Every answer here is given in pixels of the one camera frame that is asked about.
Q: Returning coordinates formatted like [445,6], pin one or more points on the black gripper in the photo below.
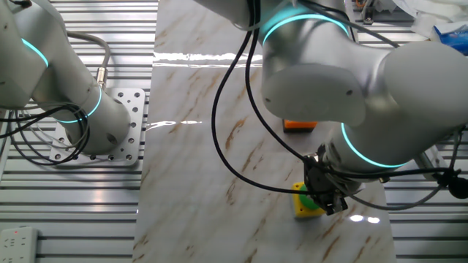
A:
[318,179]

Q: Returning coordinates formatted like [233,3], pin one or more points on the yellow box green button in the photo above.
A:
[298,210]

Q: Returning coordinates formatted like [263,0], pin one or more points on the orange box red button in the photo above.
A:
[300,125]

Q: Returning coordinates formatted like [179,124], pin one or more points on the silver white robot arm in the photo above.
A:
[329,73]

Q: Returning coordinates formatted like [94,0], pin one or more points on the marble pattern board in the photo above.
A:
[190,164]

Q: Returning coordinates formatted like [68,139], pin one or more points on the blue tissue pack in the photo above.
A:
[453,36]

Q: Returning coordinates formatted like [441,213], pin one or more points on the white crumpled plastic bag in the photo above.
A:
[431,11]

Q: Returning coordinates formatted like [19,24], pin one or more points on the white power strip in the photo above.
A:
[18,244]

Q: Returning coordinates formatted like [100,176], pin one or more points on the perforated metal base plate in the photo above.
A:
[135,109]

